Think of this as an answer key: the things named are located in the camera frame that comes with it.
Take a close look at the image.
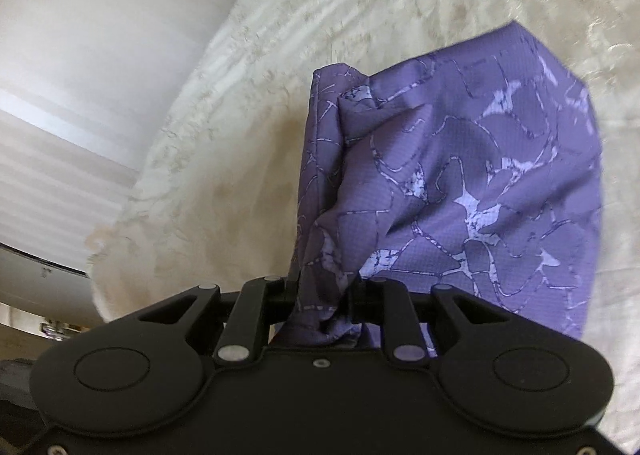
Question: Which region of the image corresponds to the cream satin bedspread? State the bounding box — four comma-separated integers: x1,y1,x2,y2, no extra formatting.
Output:
90,0,639,451

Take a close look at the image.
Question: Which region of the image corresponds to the purple patterned hooded jacket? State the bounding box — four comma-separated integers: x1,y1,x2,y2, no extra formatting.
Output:
277,22,602,348

